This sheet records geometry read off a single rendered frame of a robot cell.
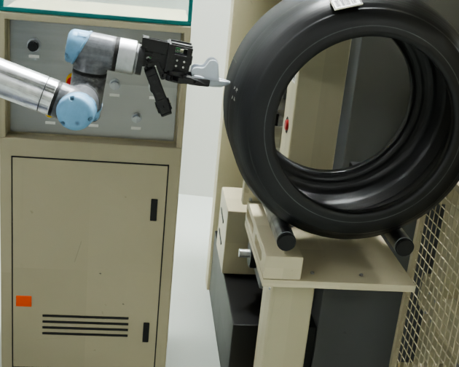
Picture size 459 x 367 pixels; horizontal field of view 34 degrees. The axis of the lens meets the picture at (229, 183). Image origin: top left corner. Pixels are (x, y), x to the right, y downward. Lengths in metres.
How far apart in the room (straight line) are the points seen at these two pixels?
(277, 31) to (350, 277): 0.61
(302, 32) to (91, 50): 0.45
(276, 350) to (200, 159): 2.27
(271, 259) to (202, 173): 2.72
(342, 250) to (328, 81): 0.44
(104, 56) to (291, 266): 0.63
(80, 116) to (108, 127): 0.82
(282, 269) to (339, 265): 0.19
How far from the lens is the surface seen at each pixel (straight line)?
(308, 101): 2.00
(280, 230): 1.73
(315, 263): 1.86
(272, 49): 1.60
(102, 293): 2.51
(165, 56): 1.67
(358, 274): 1.84
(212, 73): 1.68
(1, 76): 1.56
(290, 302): 2.22
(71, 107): 1.53
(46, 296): 2.53
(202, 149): 4.38
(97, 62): 1.66
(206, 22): 4.22
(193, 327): 3.11
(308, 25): 1.60
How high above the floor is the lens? 1.59
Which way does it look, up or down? 20 degrees down
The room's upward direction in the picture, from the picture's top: 6 degrees clockwise
